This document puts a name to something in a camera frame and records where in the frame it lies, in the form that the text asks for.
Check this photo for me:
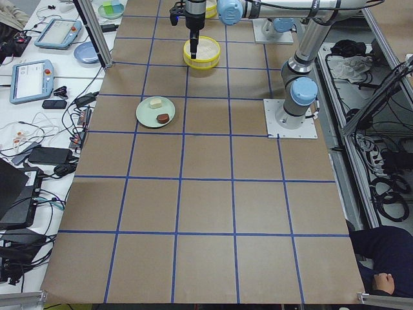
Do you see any crumpled white cloth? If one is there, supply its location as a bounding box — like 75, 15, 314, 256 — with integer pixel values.
332, 56, 373, 83

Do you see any black power adapter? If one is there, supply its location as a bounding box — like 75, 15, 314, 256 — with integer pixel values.
28, 147, 72, 165

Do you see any lower teach pendant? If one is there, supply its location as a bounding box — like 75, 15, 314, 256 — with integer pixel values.
10, 59, 54, 105

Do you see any blue plate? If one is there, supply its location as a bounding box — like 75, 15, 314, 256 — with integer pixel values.
74, 41, 99, 64

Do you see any black laptop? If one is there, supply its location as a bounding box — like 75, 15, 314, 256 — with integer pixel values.
1, 159, 43, 230

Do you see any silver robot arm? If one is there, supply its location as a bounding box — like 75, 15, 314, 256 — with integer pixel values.
217, 0, 380, 129

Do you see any brown steamed bun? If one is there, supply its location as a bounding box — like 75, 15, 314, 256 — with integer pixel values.
156, 113, 170, 124

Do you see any white steamed bun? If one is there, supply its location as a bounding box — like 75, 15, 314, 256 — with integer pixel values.
149, 98, 162, 109

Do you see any light green plate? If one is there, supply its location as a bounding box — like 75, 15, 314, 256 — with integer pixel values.
136, 96, 176, 128

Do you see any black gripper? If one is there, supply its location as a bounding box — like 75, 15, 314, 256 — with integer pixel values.
184, 0, 206, 59

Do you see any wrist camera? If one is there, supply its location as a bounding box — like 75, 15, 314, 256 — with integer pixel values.
169, 1, 185, 26

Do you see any aluminium frame post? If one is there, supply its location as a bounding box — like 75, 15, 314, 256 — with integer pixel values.
73, 0, 113, 70

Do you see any seated person's hand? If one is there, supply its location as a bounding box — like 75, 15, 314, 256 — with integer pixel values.
372, 273, 395, 295

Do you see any green bowl with blocks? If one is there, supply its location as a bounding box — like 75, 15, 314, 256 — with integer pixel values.
97, 0, 125, 19

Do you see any teach pendant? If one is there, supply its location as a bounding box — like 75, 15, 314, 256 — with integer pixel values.
10, 59, 54, 105
34, 19, 83, 50

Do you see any yellow bamboo steamer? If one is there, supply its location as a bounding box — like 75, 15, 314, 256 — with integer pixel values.
183, 36, 221, 70
205, 0, 217, 19

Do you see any upper teach pendant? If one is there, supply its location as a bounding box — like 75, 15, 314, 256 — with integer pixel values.
34, 19, 83, 50

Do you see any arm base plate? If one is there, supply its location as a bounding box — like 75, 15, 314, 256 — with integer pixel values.
263, 99, 317, 140
253, 18, 294, 45

